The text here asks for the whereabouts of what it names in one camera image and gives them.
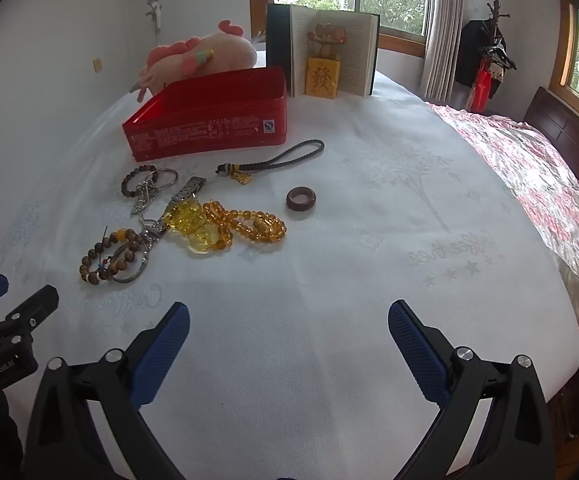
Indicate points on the white curtain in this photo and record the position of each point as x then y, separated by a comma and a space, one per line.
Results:
442, 35

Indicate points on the dark wooden headboard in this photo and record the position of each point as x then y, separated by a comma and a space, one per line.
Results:
564, 130

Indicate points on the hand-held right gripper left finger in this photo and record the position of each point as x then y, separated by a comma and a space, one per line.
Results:
162, 355

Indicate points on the white wall fixture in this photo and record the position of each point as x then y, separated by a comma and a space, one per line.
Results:
155, 10

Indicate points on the red plastic box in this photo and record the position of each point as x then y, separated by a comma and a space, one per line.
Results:
204, 130

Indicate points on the pink plush toy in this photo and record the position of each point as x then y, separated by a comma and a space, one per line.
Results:
219, 52

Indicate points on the metal watch band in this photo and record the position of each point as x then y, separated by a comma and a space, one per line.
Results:
189, 189

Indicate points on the red bag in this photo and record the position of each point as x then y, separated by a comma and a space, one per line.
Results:
482, 90

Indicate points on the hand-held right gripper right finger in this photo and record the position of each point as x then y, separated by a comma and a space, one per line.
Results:
417, 355

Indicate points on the open book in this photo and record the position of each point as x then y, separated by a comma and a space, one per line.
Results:
357, 50

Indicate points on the pink floral quilt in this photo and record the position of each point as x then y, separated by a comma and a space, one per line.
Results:
534, 185

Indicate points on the yellow amber pendant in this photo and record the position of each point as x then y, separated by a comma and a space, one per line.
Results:
189, 220

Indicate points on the wooden coat rack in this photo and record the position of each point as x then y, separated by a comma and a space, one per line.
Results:
497, 10

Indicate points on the yellow wall switch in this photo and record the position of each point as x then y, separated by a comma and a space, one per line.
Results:
97, 65

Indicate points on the mouse figurine on cheese block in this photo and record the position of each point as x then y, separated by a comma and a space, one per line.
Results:
322, 77

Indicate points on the black coat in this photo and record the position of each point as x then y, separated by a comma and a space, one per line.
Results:
469, 55

